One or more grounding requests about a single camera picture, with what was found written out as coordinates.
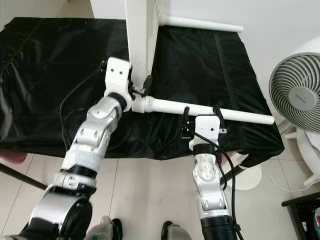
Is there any white plastic table leg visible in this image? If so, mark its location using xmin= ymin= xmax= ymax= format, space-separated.
xmin=144 ymin=95 xmax=276 ymax=126
xmin=159 ymin=15 xmax=245 ymax=34

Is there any black metal table leg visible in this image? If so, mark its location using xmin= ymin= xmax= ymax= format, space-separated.
xmin=0 ymin=164 xmax=49 ymax=191
xmin=220 ymin=162 xmax=249 ymax=183

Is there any black table cloth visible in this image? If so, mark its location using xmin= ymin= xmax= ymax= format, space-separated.
xmin=0 ymin=16 xmax=286 ymax=162

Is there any robot right leg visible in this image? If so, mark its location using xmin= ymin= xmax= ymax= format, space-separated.
xmin=160 ymin=221 xmax=192 ymax=240

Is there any robot leg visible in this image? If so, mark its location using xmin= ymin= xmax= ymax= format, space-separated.
xmin=87 ymin=215 xmax=124 ymax=240
xmin=160 ymin=221 xmax=192 ymax=240

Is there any robot left leg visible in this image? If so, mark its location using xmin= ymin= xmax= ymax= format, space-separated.
xmin=87 ymin=215 xmax=124 ymax=240

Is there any black metal rack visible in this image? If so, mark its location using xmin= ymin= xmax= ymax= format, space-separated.
xmin=281 ymin=191 xmax=320 ymax=240

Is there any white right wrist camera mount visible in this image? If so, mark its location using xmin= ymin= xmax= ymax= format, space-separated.
xmin=188 ymin=114 xmax=227 ymax=151

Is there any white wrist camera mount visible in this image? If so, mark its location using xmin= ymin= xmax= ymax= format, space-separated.
xmin=103 ymin=56 xmax=134 ymax=102
xmin=188 ymin=114 xmax=227 ymax=151

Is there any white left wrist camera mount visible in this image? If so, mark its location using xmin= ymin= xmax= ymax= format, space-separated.
xmin=103 ymin=56 xmax=134 ymax=102

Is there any white pedestal fan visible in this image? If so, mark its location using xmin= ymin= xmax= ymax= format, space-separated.
xmin=227 ymin=35 xmax=320 ymax=192

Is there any white fan cable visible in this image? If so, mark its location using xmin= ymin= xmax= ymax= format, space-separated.
xmin=261 ymin=166 xmax=307 ymax=194

